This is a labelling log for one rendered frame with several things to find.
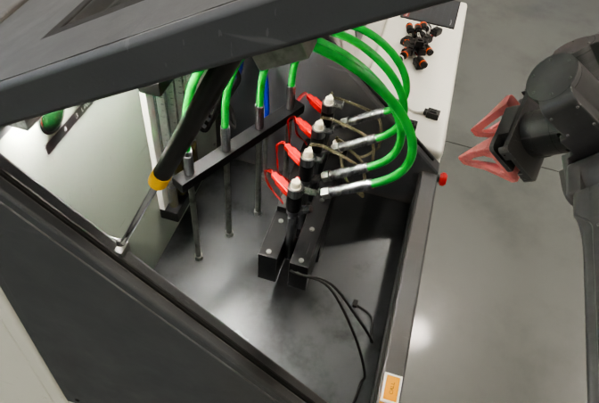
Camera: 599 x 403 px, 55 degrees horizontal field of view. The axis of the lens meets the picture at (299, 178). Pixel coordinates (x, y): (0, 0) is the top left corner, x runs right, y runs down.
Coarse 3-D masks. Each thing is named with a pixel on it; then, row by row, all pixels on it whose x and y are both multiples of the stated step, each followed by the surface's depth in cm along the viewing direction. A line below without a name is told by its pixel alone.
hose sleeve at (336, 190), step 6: (360, 180) 94; (366, 180) 93; (336, 186) 96; (342, 186) 95; (348, 186) 95; (354, 186) 94; (360, 186) 93; (366, 186) 93; (330, 192) 96; (336, 192) 96; (342, 192) 95; (348, 192) 95; (354, 192) 95
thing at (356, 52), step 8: (368, 24) 144; (376, 24) 153; (384, 24) 167; (352, 32) 129; (376, 32) 154; (336, 40) 118; (368, 40) 145; (344, 48) 123; (352, 48) 130; (376, 48) 158; (360, 56) 138; (368, 56) 147; (368, 64) 150
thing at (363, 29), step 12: (372, 36) 101; (384, 48) 102; (396, 60) 103; (288, 84) 114; (408, 84) 106; (288, 96) 116; (288, 108) 118; (384, 108) 113; (348, 120) 116; (360, 120) 115
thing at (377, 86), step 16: (320, 48) 77; (352, 64) 78; (192, 80) 88; (368, 80) 78; (192, 96) 91; (384, 96) 79; (400, 112) 81; (416, 144) 84; (384, 176) 91; (400, 176) 89
